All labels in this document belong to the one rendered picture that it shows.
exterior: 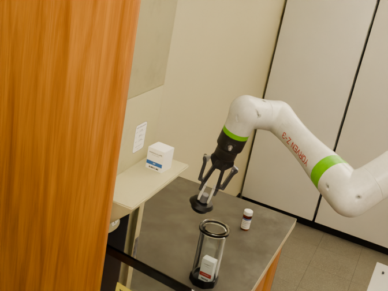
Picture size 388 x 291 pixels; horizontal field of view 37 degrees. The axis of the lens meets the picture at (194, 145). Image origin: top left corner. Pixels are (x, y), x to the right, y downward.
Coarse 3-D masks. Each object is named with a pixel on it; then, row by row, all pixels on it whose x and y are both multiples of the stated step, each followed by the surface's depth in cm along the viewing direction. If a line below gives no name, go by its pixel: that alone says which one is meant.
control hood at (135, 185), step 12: (132, 168) 151; (144, 168) 152; (180, 168) 156; (120, 180) 143; (132, 180) 144; (144, 180) 146; (156, 180) 147; (168, 180) 148; (120, 192) 137; (132, 192) 138; (144, 192) 140; (156, 192) 143; (120, 204) 133; (132, 204) 133; (120, 216) 133
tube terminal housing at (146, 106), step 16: (144, 96) 146; (160, 96) 155; (128, 112) 141; (144, 112) 149; (128, 128) 143; (128, 144) 146; (144, 144) 156; (128, 160) 149; (128, 224) 170; (128, 240) 174
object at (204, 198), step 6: (204, 192) 207; (192, 198) 207; (204, 198) 205; (192, 204) 205; (198, 204) 204; (204, 204) 206; (210, 204) 207; (198, 210) 205; (204, 210) 204; (210, 210) 206
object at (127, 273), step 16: (112, 256) 137; (128, 256) 135; (112, 272) 138; (128, 272) 136; (144, 272) 133; (160, 272) 131; (112, 288) 140; (128, 288) 137; (144, 288) 134; (160, 288) 132; (176, 288) 129
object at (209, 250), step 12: (204, 228) 197; (216, 228) 204; (228, 228) 200; (204, 240) 198; (216, 240) 196; (204, 252) 199; (216, 252) 199; (204, 264) 200; (216, 264) 201; (204, 276) 202; (216, 276) 204
